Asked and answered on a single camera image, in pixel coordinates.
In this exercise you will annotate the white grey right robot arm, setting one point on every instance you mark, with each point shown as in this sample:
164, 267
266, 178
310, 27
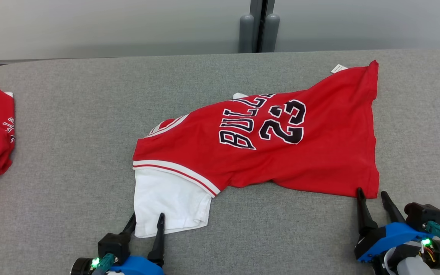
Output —
411, 263

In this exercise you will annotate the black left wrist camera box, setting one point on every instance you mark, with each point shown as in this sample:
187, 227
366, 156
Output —
113, 246

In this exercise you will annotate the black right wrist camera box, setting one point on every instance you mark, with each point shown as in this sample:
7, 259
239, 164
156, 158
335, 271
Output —
424, 215

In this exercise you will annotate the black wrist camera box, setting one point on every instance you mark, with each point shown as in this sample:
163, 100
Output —
113, 246
424, 215

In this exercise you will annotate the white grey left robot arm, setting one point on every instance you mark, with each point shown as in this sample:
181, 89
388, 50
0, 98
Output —
82, 267

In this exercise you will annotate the red Bulls 23 jersey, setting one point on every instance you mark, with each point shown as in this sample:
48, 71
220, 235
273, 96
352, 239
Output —
319, 152

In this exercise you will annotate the grey rounded post foot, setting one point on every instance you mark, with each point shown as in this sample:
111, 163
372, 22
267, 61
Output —
246, 34
271, 34

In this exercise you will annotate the grey partition post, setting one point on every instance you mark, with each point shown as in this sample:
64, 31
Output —
262, 23

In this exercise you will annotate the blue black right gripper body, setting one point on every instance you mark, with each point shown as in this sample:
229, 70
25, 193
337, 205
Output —
388, 236

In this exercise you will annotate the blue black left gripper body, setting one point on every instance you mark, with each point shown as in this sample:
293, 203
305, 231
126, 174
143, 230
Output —
136, 266

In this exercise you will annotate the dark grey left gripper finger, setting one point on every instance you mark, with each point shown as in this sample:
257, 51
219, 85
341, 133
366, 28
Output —
159, 244
130, 229

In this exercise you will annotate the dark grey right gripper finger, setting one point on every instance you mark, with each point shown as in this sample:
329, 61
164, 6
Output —
392, 212
365, 217

